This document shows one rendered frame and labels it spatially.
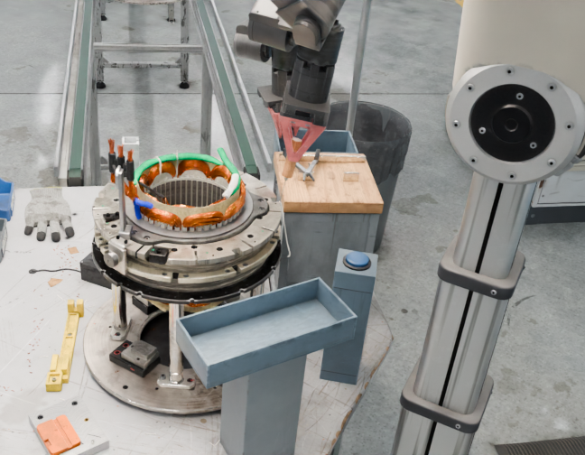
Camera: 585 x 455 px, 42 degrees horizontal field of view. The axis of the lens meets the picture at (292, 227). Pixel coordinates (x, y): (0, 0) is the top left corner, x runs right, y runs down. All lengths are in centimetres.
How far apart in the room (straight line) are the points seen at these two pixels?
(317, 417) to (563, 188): 241
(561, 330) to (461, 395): 185
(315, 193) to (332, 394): 37
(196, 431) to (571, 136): 79
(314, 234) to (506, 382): 143
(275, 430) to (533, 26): 73
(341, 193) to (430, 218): 208
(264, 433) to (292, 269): 39
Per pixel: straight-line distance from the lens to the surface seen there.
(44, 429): 134
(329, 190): 145
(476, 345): 116
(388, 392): 258
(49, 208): 188
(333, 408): 140
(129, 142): 134
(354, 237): 147
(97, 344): 148
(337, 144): 170
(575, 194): 365
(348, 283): 130
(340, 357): 141
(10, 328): 158
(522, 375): 279
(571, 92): 90
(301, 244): 146
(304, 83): 105
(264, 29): 106
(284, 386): 118
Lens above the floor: 178
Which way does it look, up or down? 33 degrees down
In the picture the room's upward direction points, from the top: 6 degrees clockwise
